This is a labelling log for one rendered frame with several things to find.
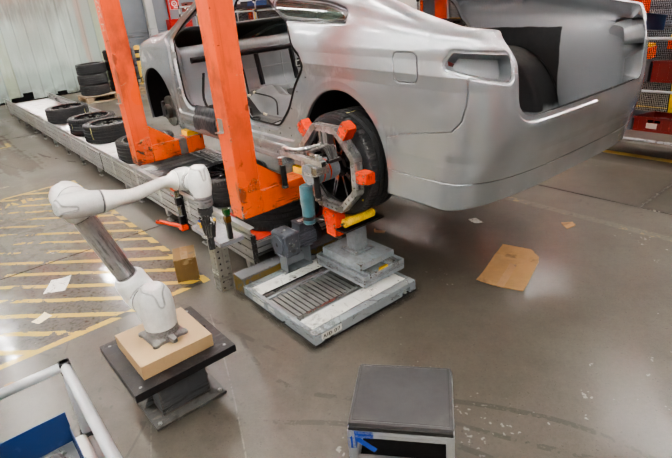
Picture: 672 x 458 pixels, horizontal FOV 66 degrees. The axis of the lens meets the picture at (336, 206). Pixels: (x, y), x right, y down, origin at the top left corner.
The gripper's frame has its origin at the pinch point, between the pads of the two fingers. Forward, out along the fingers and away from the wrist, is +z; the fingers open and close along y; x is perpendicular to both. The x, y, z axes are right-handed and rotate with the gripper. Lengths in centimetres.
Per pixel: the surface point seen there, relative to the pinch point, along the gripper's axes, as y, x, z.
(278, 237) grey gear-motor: -34, 67, 32
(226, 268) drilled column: -65, 42, 54
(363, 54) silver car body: 24, 97, -82
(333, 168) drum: 2, 88, -16
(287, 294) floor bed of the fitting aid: -18, 57, 65
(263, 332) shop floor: -5, 26, 71
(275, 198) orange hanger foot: -48, 79, 11
